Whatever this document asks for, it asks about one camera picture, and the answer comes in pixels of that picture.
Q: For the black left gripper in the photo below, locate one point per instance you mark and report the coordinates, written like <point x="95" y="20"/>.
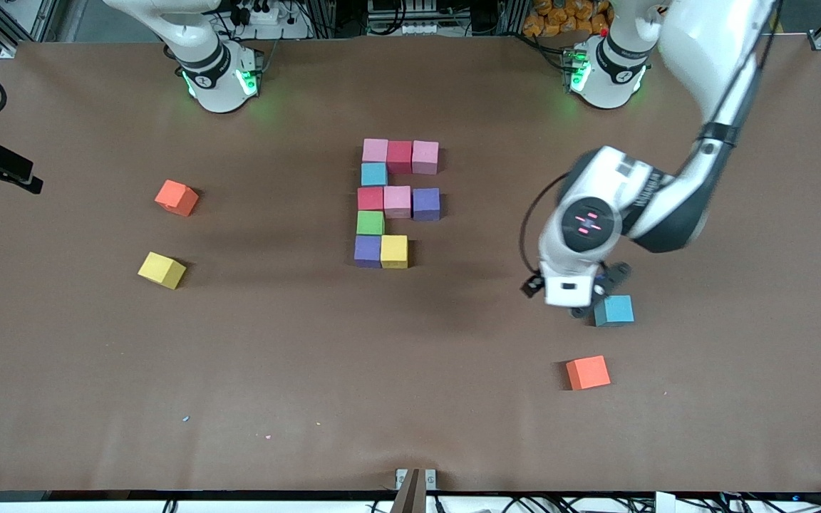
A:
<point x="611" y="277"/>

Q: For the cyan foam block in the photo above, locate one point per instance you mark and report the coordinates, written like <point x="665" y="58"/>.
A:
<point x="373" y="174"/>
<point x="617" y="312"/>

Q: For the purple foam block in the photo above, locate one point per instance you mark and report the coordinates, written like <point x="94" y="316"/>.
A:
<point x="367" y="251"/>
<point x="425" y="203"/>

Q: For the yellow foam block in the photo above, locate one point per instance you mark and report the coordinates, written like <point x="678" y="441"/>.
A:
<point x="159" y="268"/>
<point x="394" y="251"/>

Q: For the pink foam block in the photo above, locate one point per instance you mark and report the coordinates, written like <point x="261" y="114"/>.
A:
<point x="375" y="150"/>
<point x="425" y="157"/>
<point x="397" y="201"/>

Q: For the green foam block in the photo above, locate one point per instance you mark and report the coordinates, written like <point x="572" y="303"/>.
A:
<point x="370" y="223"/>

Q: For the red foam block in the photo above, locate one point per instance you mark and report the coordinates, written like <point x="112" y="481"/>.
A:
<point x="400" y="157"/>
<point x="370" y="198"/>

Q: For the orange foam block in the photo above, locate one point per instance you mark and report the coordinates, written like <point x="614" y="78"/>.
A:
<point x="177" y="199"/>
<point x="588" y="372"/>

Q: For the brown paper table cover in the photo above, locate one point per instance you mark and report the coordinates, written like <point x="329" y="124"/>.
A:
<point x="410" y="399"/>

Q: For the orange lumpy bag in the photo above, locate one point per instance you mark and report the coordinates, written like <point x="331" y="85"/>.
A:
<point x="560" y="18"/>

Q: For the grey electronics box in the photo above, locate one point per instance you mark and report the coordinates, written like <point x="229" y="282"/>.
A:
<point x="417" y="28"/>

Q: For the white power strip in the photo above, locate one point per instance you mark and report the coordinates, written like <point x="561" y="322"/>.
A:
<point x="279" y="18"/>

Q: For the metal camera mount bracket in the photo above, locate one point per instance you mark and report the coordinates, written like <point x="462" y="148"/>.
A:
<point x="416" y="491"/>

